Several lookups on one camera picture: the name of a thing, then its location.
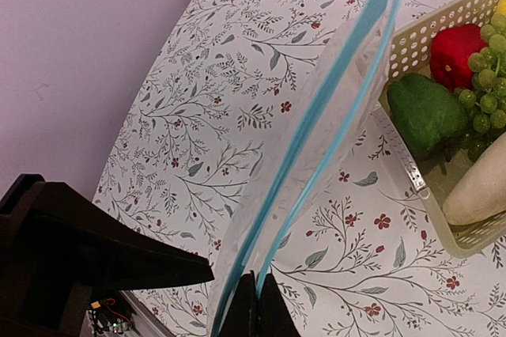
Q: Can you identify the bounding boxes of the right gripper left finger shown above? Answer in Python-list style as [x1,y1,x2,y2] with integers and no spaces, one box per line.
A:
[223,271,257,337]

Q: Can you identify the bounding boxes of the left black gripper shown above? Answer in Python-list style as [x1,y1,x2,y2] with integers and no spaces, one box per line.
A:
[1,174,214,336]

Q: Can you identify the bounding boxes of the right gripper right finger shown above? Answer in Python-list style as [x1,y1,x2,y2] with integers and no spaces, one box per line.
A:
[259,274,300,337]

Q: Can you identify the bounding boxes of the clear zip top bag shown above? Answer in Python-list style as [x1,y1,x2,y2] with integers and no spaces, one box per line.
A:
[207,0,401,336]

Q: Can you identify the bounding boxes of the green toy vegetable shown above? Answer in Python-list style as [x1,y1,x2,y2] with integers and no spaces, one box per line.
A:
[387,73,468,160]

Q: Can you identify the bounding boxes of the green toy grapes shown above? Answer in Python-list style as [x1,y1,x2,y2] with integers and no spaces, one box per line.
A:
[458,13,505,162]

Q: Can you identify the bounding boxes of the beige perforated plastic basket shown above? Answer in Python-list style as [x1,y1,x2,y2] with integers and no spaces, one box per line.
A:
[373,0,505,258]

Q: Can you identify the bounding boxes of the red toy pepper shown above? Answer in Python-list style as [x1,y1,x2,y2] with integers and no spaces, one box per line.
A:
[429,24,487,92]

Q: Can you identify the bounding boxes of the yellow toy apple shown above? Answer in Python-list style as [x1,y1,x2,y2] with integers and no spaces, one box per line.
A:
[495,0,506,17]

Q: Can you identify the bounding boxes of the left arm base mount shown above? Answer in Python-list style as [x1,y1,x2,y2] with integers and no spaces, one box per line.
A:
[86,297,134,336]

